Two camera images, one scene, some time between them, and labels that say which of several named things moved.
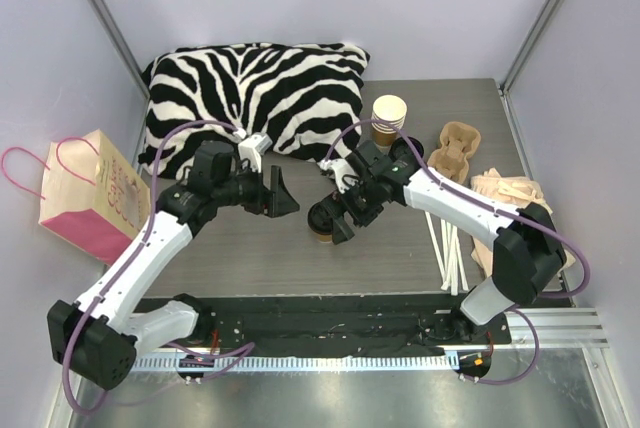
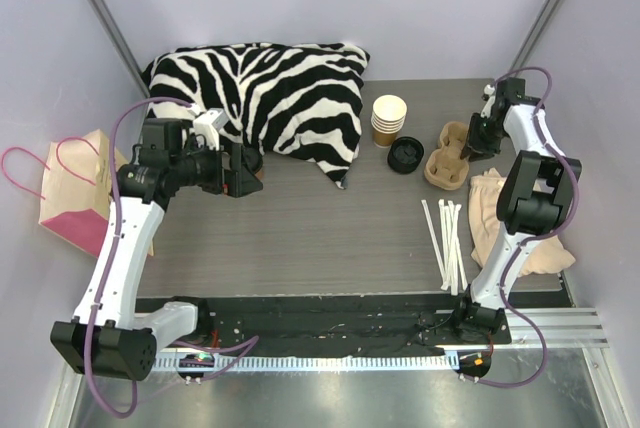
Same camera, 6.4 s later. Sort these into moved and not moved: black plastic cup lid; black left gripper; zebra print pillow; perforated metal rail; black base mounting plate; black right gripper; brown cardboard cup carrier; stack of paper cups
Moved: black left gripper; black right gripper; black plastic cup lid
Not moved: black base mounting plate; stack of paper cups; zebra print pillow; perforated metal rail; brown cardboard cup carrier
